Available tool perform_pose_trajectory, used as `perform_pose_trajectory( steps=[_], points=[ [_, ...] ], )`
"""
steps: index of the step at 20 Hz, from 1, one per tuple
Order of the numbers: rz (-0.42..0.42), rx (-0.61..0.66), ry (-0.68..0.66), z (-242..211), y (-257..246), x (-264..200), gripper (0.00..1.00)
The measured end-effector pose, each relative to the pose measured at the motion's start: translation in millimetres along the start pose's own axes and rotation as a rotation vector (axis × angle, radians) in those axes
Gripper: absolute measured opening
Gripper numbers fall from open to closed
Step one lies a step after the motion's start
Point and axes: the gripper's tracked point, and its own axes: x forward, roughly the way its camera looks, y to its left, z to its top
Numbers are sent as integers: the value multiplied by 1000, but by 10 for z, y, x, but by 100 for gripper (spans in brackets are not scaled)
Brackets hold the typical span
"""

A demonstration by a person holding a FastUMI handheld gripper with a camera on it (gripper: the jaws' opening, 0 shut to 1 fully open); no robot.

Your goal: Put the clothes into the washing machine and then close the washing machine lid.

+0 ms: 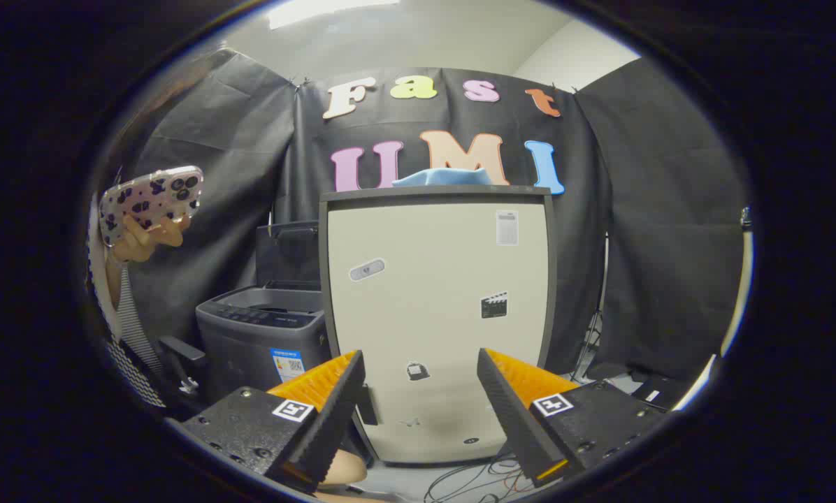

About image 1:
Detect light blue garment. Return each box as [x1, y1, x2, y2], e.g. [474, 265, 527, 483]
[391, 168, 493, 188]

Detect spotted smartphone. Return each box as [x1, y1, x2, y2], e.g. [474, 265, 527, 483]
[99, 166, 204, 247]

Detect beige cabinet with dark frame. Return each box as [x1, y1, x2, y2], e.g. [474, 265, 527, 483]
[318, 184, 557, 465]

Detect floor cables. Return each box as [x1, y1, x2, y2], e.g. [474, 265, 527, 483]
[425, 451, 531, 503]

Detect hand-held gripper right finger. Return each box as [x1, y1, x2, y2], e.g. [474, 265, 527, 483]
[477, 347, 670, 488]

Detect black backdrop cloth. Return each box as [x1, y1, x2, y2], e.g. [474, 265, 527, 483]
[100, 48, 751, 392]

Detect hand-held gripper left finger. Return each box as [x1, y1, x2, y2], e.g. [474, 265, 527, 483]
[180, 349, 368, 493]

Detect grey washing machine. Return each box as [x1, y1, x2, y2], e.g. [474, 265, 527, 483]
[196, 285, 331, 406]

